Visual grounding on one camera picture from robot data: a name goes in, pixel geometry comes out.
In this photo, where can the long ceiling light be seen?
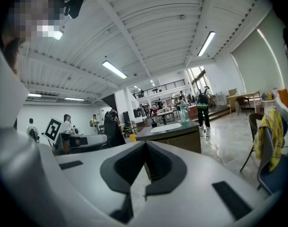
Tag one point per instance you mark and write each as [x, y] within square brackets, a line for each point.
[74, 99]
[114, 69]
[206, 43]

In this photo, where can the black sink counter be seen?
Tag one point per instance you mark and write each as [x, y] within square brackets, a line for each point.
[181, 139]

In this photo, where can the black balcony railing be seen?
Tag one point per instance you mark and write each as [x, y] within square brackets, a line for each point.
[163, 86]

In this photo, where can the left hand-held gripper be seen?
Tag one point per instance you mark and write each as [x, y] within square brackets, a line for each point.
[52, 130]

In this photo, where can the black faucet display panel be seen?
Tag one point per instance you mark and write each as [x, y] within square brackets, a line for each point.
[139, 113]

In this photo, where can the brown mesh chair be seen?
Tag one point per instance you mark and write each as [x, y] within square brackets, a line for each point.
[253, 122]

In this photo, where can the dark wicker chair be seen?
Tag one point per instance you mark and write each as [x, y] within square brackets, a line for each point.
[243, 103]

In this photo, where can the cardboard box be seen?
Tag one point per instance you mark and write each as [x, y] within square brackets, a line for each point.
[233, 92]

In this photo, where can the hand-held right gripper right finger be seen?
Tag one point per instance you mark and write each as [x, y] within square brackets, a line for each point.
[172, 174]

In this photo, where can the grey shelf table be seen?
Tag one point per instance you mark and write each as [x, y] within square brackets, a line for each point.
[165, 113]

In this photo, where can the grey roller blind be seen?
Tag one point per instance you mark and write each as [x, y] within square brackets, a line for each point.
[255, 67]

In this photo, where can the black soap dispenser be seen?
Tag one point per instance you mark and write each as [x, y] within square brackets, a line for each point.
[154, 123]

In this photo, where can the yellow plaid cloth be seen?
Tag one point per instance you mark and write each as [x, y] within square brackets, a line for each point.
[271, 131]

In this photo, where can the green spray bottle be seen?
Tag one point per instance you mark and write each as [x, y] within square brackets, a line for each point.
[184, 116]

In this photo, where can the black green backpack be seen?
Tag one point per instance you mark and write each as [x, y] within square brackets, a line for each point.
[202, 99]

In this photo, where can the blue grey chair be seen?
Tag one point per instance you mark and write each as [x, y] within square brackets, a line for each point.
[276, 171]

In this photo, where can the yellow bin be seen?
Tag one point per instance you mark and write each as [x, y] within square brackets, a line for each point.
[132, 137]

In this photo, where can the wooden step platform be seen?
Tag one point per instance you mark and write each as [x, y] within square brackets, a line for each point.
[219, 111]

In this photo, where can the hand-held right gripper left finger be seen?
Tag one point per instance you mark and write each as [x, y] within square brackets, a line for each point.
[115, 171]

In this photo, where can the tall window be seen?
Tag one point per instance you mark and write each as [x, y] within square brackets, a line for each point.
[197, 79]

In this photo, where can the light wooden desk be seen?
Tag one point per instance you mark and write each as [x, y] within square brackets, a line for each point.
[243, 95]

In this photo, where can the black head camera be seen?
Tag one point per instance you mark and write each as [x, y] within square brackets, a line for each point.
[75, 5]

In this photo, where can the person's head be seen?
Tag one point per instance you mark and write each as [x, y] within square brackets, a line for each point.
[30, 13]

